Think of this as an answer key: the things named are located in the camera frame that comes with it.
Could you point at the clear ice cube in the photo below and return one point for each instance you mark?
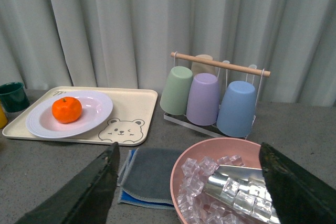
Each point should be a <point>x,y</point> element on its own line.
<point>230,190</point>
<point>190,167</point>
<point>262,210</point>
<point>244,202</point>

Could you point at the dark green enamel mug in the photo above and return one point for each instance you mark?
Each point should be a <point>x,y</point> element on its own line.
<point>13,97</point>

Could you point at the beige bear serving tray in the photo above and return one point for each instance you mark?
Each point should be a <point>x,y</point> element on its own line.
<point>127,125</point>

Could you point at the purple plastic cup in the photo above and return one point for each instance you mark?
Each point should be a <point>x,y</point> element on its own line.
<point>203,100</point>

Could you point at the orange mandarin fruit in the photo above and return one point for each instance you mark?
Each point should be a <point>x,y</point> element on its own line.
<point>66,110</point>

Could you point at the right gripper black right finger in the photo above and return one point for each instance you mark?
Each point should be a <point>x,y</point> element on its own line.
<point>297,195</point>

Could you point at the metal ice scoop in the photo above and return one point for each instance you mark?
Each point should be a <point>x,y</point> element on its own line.
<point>251,181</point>

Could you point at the yellow enamel mug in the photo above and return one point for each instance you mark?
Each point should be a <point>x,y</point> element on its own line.
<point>3,118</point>

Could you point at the pink ribbed bowl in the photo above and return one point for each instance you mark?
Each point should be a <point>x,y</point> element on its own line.
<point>191,203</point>

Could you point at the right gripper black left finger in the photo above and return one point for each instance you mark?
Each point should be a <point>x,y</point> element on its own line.
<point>86,198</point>

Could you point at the blue plastic cup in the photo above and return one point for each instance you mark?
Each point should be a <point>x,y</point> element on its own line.
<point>237,110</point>

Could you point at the grey curtain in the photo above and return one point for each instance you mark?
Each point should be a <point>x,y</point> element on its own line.
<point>127,43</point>

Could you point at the white ribbed deep plate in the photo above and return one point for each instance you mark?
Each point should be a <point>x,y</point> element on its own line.
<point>96,107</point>

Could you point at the green plastic cup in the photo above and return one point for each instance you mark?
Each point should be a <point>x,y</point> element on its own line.
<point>175,94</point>

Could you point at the acrylic cup rack wooden handle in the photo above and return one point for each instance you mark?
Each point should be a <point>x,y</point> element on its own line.
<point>212,130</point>

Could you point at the grey blue folded cloth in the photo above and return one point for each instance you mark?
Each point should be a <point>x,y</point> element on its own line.
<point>144,178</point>

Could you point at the beige plastic cup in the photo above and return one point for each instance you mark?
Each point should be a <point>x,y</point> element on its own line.
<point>197,67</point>

